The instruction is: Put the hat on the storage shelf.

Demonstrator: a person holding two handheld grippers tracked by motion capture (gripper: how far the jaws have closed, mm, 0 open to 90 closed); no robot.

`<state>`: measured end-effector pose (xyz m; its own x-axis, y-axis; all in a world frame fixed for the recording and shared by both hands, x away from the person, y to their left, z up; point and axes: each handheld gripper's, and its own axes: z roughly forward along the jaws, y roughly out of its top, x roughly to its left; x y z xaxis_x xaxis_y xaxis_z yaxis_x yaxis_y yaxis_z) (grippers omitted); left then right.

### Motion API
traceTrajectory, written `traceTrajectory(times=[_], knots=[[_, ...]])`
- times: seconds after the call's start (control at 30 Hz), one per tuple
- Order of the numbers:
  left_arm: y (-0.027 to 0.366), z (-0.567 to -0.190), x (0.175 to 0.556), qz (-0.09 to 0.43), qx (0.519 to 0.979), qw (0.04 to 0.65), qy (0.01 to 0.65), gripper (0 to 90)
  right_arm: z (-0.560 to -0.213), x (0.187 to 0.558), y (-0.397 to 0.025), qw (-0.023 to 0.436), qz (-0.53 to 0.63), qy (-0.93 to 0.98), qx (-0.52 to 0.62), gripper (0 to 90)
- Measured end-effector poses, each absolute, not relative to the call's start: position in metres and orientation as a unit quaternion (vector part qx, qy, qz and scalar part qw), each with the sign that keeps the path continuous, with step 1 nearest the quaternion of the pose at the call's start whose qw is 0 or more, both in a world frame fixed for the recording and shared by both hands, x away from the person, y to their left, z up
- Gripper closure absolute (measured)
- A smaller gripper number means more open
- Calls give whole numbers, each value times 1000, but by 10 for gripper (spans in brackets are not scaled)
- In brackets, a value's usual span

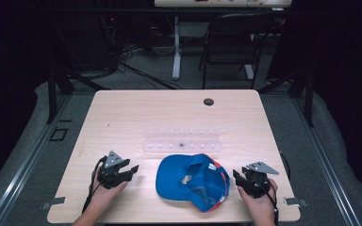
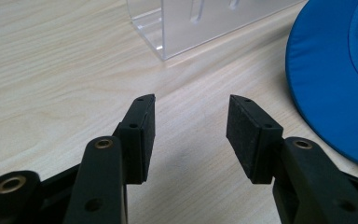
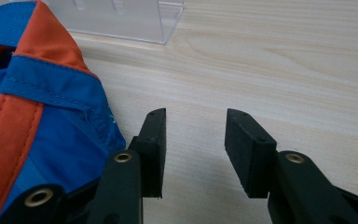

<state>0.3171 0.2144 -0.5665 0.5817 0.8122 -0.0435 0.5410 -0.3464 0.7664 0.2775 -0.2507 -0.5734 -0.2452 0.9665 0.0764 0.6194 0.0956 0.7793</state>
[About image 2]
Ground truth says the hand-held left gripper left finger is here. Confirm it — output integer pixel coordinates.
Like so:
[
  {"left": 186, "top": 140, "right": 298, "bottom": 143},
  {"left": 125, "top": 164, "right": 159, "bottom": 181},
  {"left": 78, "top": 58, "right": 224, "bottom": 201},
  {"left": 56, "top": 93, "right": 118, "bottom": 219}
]
[{"left": 62, "top": 93, "right": 157, "bottom": 224}]

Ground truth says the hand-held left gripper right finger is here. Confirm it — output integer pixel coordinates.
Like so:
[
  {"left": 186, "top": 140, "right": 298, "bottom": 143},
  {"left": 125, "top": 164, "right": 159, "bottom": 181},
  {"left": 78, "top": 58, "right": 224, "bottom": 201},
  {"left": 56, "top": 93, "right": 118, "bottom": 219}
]
[{"left": 226, "top": 94, "right": 358, "bottom": 224}]

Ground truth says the blue sun hat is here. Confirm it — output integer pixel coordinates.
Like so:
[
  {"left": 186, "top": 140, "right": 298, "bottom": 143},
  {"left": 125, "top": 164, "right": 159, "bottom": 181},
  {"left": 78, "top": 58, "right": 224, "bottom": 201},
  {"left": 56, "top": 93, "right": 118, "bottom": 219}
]
[{"left": 284, "top": 0, "right": 358, "bottom": 172}]

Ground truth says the clear acrylic stand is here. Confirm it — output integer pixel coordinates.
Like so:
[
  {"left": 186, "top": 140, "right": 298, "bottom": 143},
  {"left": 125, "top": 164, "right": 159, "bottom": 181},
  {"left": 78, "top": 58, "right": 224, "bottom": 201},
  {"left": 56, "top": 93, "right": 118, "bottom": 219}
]
[{"left": 126, "top": 0, "right": 306, "bottom": 62}]

